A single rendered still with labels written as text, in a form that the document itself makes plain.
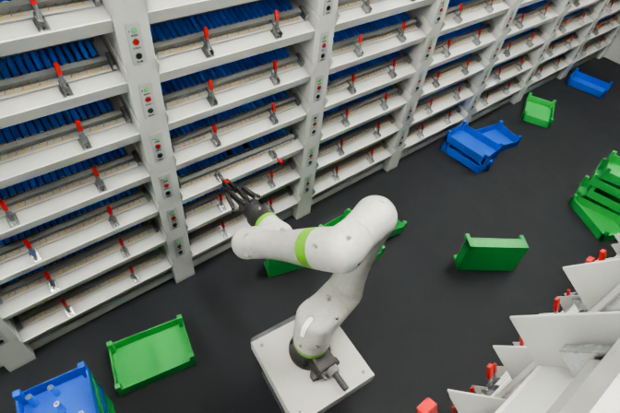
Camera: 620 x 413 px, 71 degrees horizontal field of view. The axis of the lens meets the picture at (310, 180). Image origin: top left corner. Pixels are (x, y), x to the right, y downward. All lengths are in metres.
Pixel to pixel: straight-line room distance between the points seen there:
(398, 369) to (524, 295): 0.79
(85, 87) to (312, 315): 0.95
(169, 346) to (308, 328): 0.80
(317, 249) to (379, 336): 1.03
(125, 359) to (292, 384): 0.77
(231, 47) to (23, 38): 0.60
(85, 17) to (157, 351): 1.33
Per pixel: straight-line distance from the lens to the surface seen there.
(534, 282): 2.56
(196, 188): 1.82
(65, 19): 1.31
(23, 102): 1.39
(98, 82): 1.41
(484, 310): 2.33
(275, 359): 1.63
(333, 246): 1.09
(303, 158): 2.06
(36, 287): 1.91
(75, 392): 1.71
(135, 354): 2.06
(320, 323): 1.43
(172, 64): 1.46
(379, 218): 1.18
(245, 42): 1.56
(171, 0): 1.38
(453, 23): 2.43
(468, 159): 3.01
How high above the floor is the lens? 1.84
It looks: 45 degrees down
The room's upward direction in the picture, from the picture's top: 7 degrees clockwise
